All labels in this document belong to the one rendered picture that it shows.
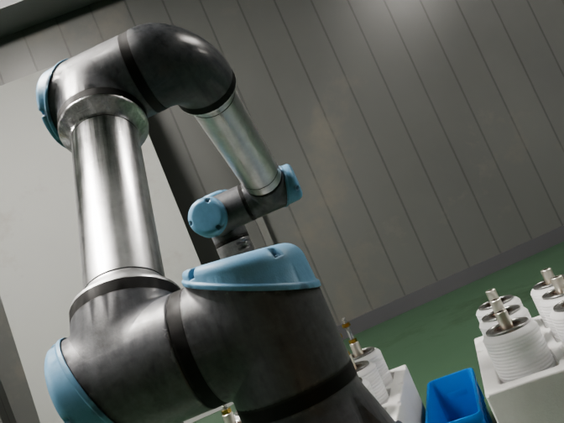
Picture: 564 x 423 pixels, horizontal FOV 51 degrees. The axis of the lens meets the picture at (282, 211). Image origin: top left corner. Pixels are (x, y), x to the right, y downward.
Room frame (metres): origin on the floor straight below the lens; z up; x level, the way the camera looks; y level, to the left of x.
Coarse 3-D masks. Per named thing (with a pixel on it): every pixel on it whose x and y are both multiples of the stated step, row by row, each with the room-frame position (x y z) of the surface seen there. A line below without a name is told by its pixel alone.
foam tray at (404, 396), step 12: (396, 372) 1.35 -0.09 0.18; (408, 372) 1.37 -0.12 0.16; (396, 384) 1.25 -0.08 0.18; (408, 384) 1.30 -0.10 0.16; (396, 396) 1.17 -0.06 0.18; (408, 396) 1.24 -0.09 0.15; (384, 408) 1.14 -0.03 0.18; (396, 408) 1.10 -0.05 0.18; (408, 408) 1.19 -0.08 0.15; (420, 408) 1.33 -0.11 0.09; (396, 420) 1.04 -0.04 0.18; (408, 420) 1.14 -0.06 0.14; (420, 420) 1.27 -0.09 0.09
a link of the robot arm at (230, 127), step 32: (128, 32) 0.74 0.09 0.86; (160, 32) 0.74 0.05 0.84; (160, 64) 0.73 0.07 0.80; (192, 64) 0.75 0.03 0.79; (224, 64) 0.80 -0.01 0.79; (160, 96) 0.76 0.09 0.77; (192, 96) 0.78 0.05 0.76; (224, 96) 0.82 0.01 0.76; (224, 128) 0.88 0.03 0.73; (256, 128) 0.95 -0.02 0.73; (256, 160) 0.98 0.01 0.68; (256, 192) 1.06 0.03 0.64; (288, 192) 1.09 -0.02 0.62
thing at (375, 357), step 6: (378, 348) 1.34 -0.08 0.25; (372, 354) 1.30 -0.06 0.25; (378, 354) 1.31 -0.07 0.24; (360, 360) 1.29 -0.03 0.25; (372, 360) 1.29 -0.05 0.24; (378, 360) 1.30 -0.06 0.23; (384, 360) 1.33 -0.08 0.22; (378, 366) 1.30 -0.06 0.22; (384, 366) 1.31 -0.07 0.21; (384, 372) 1.30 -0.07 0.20; (384, 378) 1.30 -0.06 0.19; (390, 378) 1.32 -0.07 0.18; (384, 384) 1.29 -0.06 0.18
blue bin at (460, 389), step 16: (432, 384) 1.39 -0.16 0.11; (448, 384) 1.38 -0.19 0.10; (464, 384) 1.38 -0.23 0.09; (432, 400) 1.31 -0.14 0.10; (448, 400) 1.39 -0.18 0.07; (464, 400) 1.38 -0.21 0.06; (480, 400) 1.17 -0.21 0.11; (432, 416) 1.22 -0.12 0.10; (448, 416) 1.39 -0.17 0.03; (464, 416) 1.38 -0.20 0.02; (480, 416) 1.09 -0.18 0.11
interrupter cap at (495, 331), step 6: (516, 318) 1.06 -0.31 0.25; (522, 318) 1.04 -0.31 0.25; (528, 318) 1.02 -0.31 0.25; (498, 324) 1.07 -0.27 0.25; (516, 324) 1.03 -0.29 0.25; (522, 324) 1.00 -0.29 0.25; (492, 330) 1.05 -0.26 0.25; (498, 330) 1.04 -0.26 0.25; (504, 330) 1.01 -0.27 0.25; (510, 330) 1.00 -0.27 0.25; (492, 336) 1.02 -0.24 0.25
